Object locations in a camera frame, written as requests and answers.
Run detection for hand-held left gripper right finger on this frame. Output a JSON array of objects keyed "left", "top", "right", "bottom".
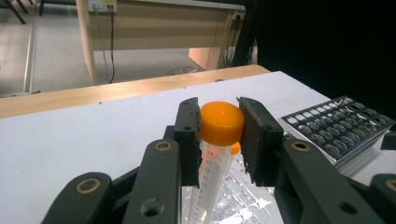
[{"left": 236, "top": 96, "right": 285, "bottom": 188}]

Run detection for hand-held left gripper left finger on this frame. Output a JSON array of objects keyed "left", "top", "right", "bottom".
[{"left": 173, "top": 96, "right": 203, "bottom": 189}]

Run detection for orange cap centrifuge tube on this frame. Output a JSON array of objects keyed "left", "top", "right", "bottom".
[{"left": 186, "top": 101, "right": 246, "bottom": 224}]

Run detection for clear acrylic tube rack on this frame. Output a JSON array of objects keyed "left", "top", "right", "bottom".
[{"left": 180, "top": 152, "right": 283, "bottom": 224}]

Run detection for metal tube rack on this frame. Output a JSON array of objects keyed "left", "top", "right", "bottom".
[{"left": 278, "top": 95, "right": 396, "bottom": 175}]

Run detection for light wooden desk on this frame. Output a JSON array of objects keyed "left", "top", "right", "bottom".
[{"left": 75, "top": 0, "right": 250, "bottom": 86}]

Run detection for dark curtain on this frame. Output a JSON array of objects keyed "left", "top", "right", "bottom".
[{"left": 248, "top": 0, "right": 396, "bottom": 125}]

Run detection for white desk power socket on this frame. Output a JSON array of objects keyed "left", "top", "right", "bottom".
[{"left": 87, "top": 0, "right": 119, "bottom": 13}]

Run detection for white floor cables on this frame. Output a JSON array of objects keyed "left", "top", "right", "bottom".
[{"left": 167, "top": 64, "right": 200, "bottom": 77}]

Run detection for black stand with cables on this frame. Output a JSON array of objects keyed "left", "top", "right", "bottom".
[{"left": 223, "top": 0, "right": 260, "bottom": 68}]

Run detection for black hanging cable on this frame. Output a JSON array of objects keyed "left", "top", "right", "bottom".
[{"left": 106, "top": 6, "right": 117, "bottom": 84}]

